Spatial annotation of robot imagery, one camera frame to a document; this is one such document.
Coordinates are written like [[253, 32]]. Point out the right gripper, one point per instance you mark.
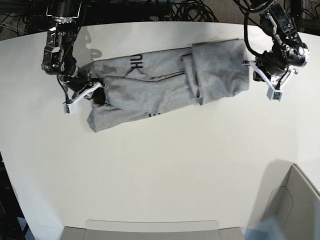
[[81, 83]]

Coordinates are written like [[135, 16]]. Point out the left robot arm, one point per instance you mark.
[[288, 50]]

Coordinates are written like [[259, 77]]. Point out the grey box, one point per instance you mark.
[[293, 210], [121, 230]]

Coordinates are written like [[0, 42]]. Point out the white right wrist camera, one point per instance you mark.
[[71, 108]]

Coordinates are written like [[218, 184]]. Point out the grey box right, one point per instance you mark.
[[293, 210]]

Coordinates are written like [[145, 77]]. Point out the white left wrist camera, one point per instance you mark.
[[274, 94]]

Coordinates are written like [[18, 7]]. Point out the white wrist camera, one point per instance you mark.
[[274, 94], [71, 108]]

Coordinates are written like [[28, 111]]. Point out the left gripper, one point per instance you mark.
[[270, 74]]

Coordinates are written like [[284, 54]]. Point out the grey box bottom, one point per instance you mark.
[[121, 230]]

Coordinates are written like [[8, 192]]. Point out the grey T-shirt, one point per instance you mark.
[[148, 84]]

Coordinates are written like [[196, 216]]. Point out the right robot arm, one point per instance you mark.
[[65, 20]]

